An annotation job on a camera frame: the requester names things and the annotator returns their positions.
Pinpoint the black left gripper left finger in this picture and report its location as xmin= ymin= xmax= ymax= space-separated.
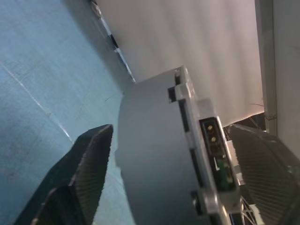
xmin=13 ymin=124 xmax=113 ymax=225

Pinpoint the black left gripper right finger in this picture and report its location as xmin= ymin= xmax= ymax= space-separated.
xmin=227 ymin=124 xmax=300 ymax=225

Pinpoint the grey motor housing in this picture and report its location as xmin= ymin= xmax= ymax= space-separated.
xmin=115 ymin=66 xmax=242 ymax=225

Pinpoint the blue plastic table cover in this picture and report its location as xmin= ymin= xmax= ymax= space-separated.
xmin=0 ymin=0 xmax=137 ymax=225

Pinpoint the white foam backdrop sheet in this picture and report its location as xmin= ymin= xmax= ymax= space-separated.
xmin=95 ymin=0 xmax=265 ymax=128

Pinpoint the grey metal frame post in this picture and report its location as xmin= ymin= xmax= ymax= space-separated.
xmin=254 ymin=0 xmax=300 ymax=147

